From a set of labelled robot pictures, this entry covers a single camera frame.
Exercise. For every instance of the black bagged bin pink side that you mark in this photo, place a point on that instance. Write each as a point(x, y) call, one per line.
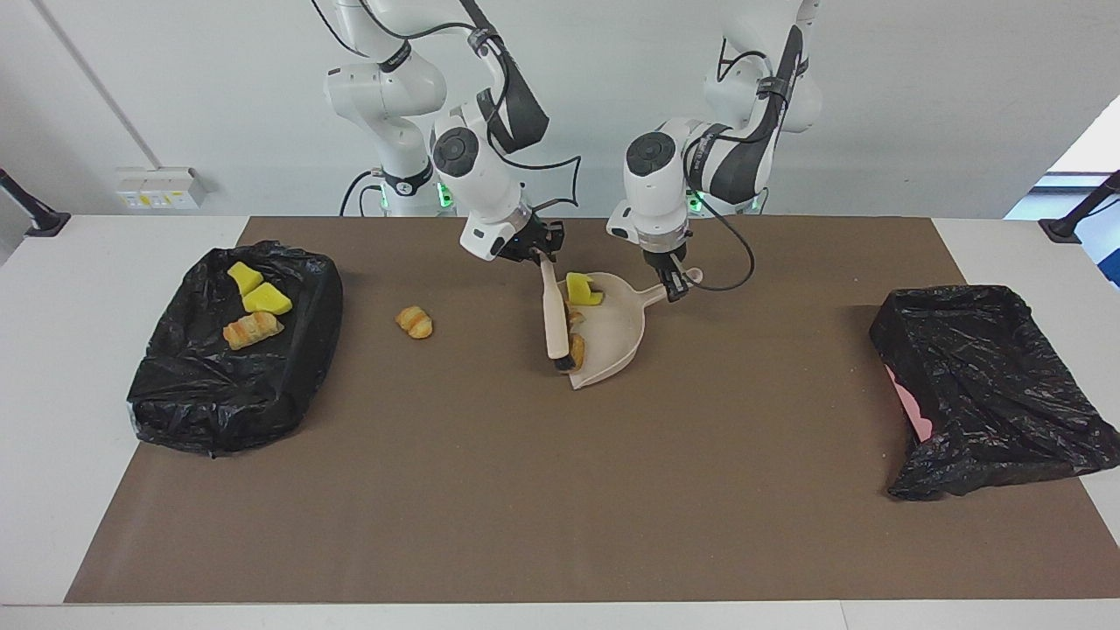
point(989, 385)

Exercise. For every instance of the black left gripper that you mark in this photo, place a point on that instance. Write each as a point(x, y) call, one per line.
point(665, 256)

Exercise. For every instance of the large yellow sponge piece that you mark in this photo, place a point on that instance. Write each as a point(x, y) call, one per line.
point(267, 300)

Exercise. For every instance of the white wall socket box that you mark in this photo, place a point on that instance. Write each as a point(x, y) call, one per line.
point(162, 188)

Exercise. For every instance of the brown toy bread roll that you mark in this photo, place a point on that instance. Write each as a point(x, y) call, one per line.
point(578, 350)

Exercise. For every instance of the notched yellow sponge piece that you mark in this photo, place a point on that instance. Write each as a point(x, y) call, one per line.
point(580, 289)

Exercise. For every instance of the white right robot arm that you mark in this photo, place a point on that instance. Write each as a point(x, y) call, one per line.
point(477, 175)

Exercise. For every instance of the small yellow sponge wedge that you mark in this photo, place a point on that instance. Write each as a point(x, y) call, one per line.
point(245, 277)

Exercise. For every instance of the beige hand brush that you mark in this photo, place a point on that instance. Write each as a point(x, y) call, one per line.
point(554, 315)

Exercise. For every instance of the beige plastic dustpan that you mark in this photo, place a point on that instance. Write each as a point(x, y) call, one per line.
point(617, 332)

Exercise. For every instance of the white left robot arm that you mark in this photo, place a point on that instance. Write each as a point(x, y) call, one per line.
point(656, 201)

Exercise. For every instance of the black clamp stand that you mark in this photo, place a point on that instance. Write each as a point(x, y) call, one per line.
point(48, 223)
point(1063, 229)

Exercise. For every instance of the striped toy croissant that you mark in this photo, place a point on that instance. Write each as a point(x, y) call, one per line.
point(415, 322)
point(252, 331)

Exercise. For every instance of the pale flaky toy pastry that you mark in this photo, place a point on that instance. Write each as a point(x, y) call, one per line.
point(576, 319)

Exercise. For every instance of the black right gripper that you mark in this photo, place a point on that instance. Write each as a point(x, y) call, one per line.
point(538, 241)

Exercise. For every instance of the brown table mat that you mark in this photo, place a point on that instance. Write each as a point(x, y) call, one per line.
point(560, 507)

